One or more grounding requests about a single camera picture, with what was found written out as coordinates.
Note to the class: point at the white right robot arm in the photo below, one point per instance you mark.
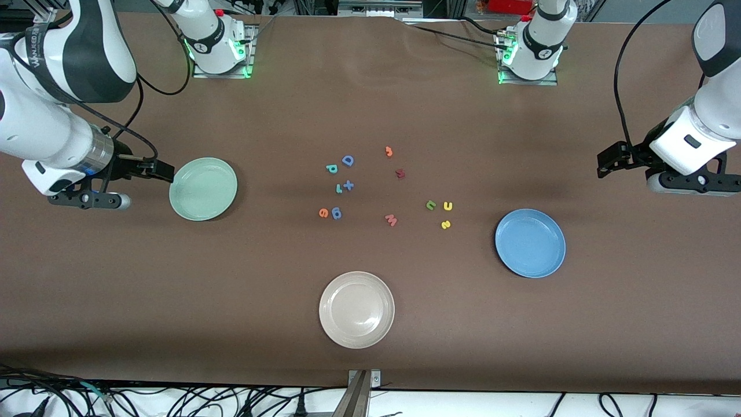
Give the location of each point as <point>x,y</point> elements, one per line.
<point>35,121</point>

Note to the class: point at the black power plug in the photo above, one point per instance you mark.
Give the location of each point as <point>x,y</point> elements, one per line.
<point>300,405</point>

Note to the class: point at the brown table cover sheet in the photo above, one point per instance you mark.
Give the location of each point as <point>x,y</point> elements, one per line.
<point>370,104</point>

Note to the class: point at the beige plate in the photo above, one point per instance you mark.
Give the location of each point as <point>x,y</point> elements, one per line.
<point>356,310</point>

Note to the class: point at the blue foam digit nine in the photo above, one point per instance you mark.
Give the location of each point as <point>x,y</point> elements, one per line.
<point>336,215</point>

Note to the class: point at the aluminium frame profile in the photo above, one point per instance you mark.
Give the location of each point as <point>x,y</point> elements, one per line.
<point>379,7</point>

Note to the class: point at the metal bracket post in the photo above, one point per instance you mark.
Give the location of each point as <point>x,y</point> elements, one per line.
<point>360,399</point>

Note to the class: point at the blue foam letter D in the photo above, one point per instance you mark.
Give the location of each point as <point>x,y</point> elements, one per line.
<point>345,160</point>

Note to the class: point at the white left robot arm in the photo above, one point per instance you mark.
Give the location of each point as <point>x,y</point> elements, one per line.
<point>712,116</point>

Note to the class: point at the red background object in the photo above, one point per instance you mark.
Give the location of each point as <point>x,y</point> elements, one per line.
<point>509,6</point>

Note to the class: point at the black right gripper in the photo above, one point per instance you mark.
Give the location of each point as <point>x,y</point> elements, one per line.
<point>124,164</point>

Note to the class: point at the aluminium corner profile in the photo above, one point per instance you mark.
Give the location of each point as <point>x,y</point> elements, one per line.
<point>40,7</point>

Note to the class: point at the light green plate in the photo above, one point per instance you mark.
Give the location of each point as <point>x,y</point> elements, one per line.
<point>202,189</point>

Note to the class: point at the pink foam letter W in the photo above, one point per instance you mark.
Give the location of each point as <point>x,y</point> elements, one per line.
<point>391,220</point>

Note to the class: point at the blue plate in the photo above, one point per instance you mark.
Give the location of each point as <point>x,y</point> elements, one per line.
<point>530,243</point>

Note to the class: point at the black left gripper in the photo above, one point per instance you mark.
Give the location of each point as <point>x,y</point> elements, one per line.
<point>638,153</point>

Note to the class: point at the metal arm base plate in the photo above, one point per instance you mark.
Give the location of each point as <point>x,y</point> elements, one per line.
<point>250,55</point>
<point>544,83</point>

